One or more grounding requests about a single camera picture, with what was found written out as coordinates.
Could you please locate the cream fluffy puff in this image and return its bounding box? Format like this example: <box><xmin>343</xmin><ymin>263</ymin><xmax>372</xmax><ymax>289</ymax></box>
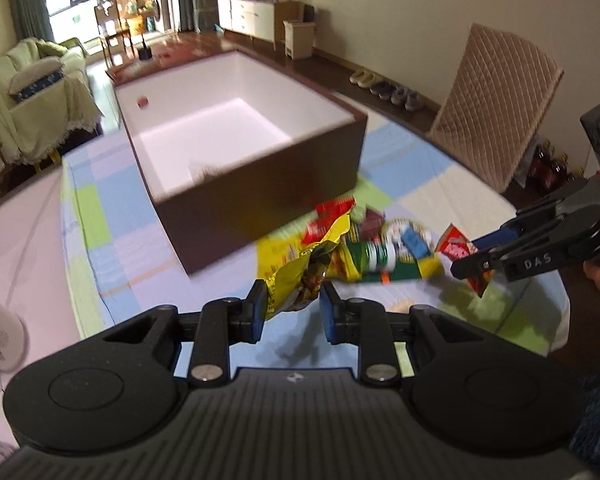
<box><xmin>386</xmin><ymin>299</ymin><xmax>415</xmax><ymax>313</ymax></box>

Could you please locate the small red candy packet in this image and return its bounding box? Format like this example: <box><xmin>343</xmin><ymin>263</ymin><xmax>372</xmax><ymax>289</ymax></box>
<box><xmin>436</xmin><ymin>223</ymin><xmax>494</xmax><ymax>297</ymax></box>

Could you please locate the yellow snack bag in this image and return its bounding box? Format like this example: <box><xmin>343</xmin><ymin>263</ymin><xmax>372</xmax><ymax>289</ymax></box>
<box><xmin>256</xmin><ymin>213</ymin><xmax>351</xmax><ymax>321</ymax></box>

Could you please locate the blue binder clip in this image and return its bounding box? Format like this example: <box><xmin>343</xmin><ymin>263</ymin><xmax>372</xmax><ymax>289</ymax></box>
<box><xmin>401</xmin><ymin>226</ymin><xmax>431</xmax><ymax>260</ymax></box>

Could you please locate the green white bottle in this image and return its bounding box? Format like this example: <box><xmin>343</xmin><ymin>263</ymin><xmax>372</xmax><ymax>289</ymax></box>
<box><xmin>347</xmin><ymin>242</ymin><xmax>407</xmax><ymax>274</ymax></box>

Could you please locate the green yellow flat package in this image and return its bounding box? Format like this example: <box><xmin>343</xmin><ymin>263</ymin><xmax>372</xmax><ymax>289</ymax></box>
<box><xmin>329</xmin><ymin>216</ymin><xmax>447</xmax><ymax>285</ymax></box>

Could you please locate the quilted beige chair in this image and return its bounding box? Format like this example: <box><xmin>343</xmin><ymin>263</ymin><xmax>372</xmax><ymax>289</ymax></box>
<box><xmin>428</xmin><ymin>24</ymin><xmax>564</xmax><ymax>193</ymax></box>

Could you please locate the checkered tablecloth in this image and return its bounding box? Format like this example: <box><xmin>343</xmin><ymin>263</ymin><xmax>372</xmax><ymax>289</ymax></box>
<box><xmin>60</xmin><ymin>115</ymin><xmax>570</xmax><ymax>356</ymax></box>

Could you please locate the red snack bag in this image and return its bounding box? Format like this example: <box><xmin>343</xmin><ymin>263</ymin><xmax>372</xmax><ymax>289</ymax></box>
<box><xmin>301</xmin><ymin>196</ymin><xmax>355</xmax><ymax>246</ymax></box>

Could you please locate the brown white storage box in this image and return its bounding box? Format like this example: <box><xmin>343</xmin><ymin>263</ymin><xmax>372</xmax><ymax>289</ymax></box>
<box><xmin>114</xmin><ymin>50</ymin><xmax>367</xmax><ymax>273</ymax></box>

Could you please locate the red coffee table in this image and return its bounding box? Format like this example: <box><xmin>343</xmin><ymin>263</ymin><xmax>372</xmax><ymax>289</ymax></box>
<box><xmin>106</xmin><ymin>44</ymin><xmax>225</xmax><ymax>87</ymax></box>

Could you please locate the white waste bin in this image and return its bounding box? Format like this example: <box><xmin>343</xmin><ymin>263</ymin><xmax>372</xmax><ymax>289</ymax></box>
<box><xmin>284</xmin><ymin>21</ymin><xmax>315</xmax><ymax>61</ymax></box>

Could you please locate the green covered sofa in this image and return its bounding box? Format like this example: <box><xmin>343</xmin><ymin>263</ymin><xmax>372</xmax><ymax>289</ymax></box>
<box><xmin>0</xmin><ymin>38</ymin><xmax>102</xmax><ymax>165</ymax></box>

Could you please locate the white tv cabinet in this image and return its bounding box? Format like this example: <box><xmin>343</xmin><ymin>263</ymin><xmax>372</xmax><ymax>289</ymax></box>
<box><xmin>216</xmin><ymin>0</ymin><xmax>302</xmax><ymax>44</ymax></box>

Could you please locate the grey sofa cushion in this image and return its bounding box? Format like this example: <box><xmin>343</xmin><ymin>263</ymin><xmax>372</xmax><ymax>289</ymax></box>
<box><xmin>9</xmin><ymin>56</ymin><xmax>62</xmax><ymax>94</ymax></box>

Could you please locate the wooden chair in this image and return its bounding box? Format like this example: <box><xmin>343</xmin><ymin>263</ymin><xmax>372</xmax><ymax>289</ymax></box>
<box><xmin>94</xmin><ymin>0</ymin><xmax>135</xmax><ymax>68</ymax></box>

